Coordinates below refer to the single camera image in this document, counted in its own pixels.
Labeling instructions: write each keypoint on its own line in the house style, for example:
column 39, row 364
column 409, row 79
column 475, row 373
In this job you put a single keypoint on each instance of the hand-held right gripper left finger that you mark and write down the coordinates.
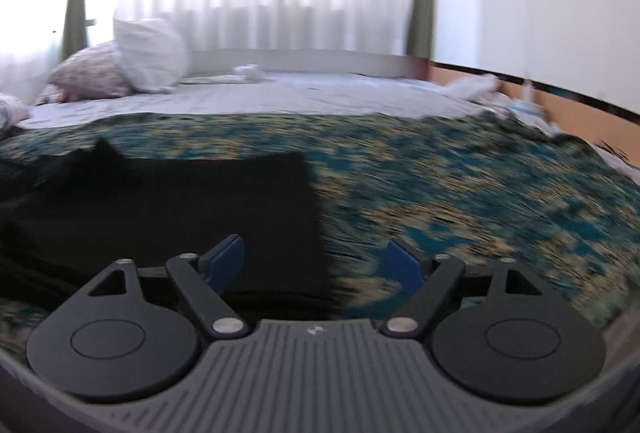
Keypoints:
column 225, row 260

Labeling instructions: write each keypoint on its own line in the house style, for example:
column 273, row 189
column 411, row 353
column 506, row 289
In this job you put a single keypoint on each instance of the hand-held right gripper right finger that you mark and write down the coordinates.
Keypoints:
column 400, row 263

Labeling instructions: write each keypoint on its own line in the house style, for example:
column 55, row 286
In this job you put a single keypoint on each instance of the black pants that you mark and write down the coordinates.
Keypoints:
column 200, row 203

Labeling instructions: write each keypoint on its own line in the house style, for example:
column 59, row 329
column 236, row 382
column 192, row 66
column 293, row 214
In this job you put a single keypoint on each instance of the teal beige patterned blanket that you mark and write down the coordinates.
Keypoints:
column 450, row 183

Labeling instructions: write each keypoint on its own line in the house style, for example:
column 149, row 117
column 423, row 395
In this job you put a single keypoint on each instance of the white bed sheet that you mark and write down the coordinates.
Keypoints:
column 300, row 95

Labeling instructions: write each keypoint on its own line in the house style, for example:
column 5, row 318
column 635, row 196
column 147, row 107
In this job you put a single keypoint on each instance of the small white knotted cloth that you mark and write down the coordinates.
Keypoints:
column 250, row 73

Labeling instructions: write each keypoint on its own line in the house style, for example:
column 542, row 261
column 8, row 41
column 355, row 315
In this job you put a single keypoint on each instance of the crumpled white cloth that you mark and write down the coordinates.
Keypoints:
column 472, row 88

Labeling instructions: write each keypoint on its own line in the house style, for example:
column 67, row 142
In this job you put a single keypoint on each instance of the white blue bottle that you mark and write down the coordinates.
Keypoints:
column 527, row 105

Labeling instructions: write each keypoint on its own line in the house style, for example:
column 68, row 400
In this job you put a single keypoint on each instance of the white pillow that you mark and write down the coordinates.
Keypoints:
column 150, row 48

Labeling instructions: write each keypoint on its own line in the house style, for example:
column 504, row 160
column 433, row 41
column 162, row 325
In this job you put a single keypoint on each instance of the floral pillow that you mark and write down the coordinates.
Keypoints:
column 87, row 73

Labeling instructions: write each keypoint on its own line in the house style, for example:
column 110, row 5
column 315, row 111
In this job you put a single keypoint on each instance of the pale printed cloth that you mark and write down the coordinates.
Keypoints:
column 12, row 110

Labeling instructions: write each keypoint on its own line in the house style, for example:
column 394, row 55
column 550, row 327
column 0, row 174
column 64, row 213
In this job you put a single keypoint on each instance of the wooden bed frame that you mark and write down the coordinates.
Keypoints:
column 575, row 113

